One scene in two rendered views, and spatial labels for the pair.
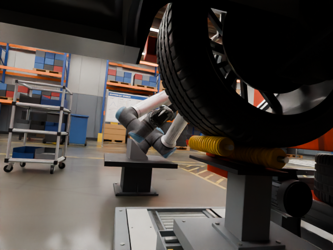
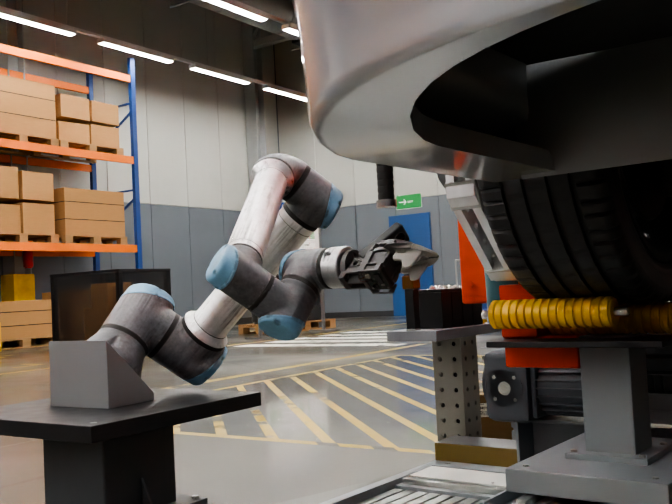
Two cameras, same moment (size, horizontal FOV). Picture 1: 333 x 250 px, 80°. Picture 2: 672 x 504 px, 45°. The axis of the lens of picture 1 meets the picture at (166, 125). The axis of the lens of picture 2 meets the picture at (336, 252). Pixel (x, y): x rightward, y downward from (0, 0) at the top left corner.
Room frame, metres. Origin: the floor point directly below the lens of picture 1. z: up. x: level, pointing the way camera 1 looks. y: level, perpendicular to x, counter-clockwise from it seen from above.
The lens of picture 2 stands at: (-0.28, 1.15, 0.57)
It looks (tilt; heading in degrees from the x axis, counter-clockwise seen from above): 3 degrees up; 322
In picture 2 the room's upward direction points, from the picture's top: 3 degrees counter-clockwise
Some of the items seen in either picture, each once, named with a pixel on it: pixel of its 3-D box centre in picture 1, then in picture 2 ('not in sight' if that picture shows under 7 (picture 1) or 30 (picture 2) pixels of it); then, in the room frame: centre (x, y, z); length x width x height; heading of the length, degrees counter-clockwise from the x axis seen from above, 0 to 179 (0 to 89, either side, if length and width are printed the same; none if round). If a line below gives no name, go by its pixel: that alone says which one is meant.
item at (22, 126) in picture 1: (41, 128); not in sight; (2.38, 1.47, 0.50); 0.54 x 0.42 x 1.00; 104
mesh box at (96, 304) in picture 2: not in sight; (111, 310); (9.46, -2.94, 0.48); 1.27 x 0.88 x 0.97; 17
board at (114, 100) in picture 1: (126, 119); not in sight; (6.89, 1.39, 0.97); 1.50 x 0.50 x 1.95; 107
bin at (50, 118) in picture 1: (57, 128); not in sight; (6.30, 3.41, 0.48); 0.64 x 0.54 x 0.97; 7
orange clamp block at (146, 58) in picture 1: (156, 50); not in sight; (0.75, 0.06, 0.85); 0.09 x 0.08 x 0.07; 104
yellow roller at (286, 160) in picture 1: (249, 154); (610, 319); (0.67, -0.28, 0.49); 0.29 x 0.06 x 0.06; 14
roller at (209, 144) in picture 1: (207, 144); (551, 313); (0.71, -0.15, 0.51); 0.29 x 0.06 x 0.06; 14
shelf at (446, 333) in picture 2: not in sight; (448, 330); (1.49, -0.68, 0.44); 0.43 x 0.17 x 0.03; 104
